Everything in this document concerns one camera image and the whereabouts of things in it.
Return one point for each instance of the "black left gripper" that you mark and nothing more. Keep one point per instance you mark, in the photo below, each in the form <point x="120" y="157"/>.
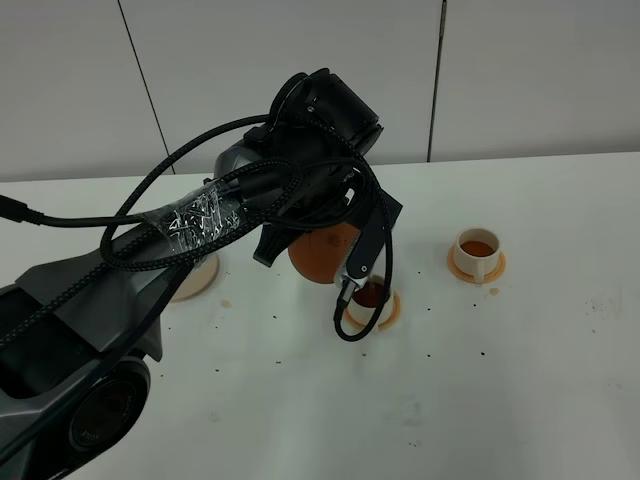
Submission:
<point x="301" y="166"/>

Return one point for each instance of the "brown clay teapot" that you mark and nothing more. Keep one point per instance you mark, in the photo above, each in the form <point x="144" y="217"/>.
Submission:
<point x="317" y="255"/>

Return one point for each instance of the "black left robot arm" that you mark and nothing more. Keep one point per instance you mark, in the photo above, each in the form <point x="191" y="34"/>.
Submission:
<point x="76" y="333"/>

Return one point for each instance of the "beige round teapot coaster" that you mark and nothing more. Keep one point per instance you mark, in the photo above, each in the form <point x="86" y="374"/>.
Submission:
<point x="199" y="279"/>

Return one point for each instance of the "near white teacup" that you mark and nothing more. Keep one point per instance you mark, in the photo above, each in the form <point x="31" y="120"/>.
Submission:
<point x="373" y="282"/>

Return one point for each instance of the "white teacup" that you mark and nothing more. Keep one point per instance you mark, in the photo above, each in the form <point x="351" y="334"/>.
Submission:
<point x="373" y="282"/>
<point x="477" y="253"/>

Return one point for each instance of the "near orange saucer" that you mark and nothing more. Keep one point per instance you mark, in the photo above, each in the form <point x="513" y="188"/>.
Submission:
<point x="362" y="306"/>

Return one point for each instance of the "orange saucer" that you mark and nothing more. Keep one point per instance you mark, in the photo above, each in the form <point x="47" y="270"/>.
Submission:
<point x="362" y="306"/>
<point x="490" y="277"/>

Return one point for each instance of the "far orange saucer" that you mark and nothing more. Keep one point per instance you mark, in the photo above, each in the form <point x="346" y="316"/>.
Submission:
<point x="490" y="277"/>

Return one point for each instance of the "far white teacup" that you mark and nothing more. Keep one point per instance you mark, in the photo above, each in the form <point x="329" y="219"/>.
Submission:
<point x="477" y="253"/>

